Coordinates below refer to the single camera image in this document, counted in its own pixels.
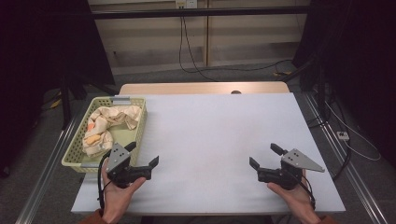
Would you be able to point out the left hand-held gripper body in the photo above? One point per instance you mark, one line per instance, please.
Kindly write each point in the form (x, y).
(118, 155)

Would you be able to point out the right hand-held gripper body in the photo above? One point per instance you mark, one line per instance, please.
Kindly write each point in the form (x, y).
(295, 160)

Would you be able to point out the pale green plastic basket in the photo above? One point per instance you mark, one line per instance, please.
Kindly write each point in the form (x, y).
(124, 137)

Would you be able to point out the cream patterned cloth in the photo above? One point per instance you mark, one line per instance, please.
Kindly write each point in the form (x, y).
(99, 137)

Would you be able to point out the person's right hand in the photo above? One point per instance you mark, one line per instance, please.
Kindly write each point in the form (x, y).
(295, 199)

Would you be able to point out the person's left hand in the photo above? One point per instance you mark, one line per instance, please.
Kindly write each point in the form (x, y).
(116, 199)

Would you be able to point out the white power strip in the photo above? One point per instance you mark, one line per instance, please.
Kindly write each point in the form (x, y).
(342, 135)

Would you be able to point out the white table mat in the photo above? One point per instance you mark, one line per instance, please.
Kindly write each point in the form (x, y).
(205, 137)

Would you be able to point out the black metal stand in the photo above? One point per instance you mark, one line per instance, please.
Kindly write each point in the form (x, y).
(65, 102)
(320, 90)

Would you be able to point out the light wooden table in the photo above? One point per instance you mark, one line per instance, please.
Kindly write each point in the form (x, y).
(186, 88)

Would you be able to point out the black curtain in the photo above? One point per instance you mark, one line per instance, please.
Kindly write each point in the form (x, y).
(37, 62)
(361, 62)

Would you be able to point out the black horizontal metal bar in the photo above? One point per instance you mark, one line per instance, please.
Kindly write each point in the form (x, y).
(199, 12)

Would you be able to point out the aluminium floor rail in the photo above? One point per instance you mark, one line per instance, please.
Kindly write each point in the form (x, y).
(46, 169)
(345, 161)

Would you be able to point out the white wall outlet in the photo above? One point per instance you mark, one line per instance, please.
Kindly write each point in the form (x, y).
(186, 3)

